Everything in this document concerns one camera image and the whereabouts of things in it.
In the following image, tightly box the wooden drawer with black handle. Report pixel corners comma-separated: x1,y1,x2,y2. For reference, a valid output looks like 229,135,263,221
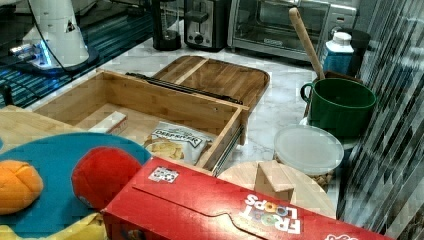
31,70,248,176

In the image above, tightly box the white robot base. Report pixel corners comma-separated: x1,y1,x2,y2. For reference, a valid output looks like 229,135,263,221
9,0,95,72

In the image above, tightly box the Deep River chip bag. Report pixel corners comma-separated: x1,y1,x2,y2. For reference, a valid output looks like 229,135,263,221
143,122,214,165

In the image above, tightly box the wooden cutting board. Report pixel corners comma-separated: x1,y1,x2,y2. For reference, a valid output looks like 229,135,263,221
154,55,270,111

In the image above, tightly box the round wooden lid with knob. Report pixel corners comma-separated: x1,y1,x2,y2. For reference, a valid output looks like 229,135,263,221
219,160,336,219

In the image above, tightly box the red Froot Loops cereal box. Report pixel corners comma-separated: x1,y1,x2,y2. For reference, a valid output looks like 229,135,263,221
104,157,393,240

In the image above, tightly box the small white red box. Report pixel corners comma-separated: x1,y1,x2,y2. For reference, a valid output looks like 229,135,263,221
89,111,128,135

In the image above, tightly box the silver black toaster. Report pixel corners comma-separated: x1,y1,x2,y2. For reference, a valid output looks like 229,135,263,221
184,0,231,52

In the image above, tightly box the clear container with white lid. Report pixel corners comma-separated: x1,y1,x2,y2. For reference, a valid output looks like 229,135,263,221
274,125,344,190

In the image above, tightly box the silver toaster oven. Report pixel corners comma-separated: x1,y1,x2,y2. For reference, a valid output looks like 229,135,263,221
227,0,360,61

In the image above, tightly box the black coffee grinder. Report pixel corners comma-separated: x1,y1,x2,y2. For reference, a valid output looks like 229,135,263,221
151,0,181,51

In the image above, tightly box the red plush toy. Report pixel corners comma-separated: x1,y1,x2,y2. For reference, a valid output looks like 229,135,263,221
71,147,142,210

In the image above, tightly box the green pot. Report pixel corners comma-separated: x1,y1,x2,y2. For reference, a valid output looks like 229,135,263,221
300,78,377,139

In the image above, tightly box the wooden spoon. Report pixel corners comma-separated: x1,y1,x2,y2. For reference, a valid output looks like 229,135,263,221
289,7,325,80

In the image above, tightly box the blue white bottle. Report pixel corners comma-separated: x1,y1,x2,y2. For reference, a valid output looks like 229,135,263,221
321,32,354,74

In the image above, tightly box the teal blue plate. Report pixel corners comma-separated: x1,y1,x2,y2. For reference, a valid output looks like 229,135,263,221
0,132,151,238

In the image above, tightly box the orange plush toy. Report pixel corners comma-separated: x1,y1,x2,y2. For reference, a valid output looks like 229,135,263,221
0,160,44,215

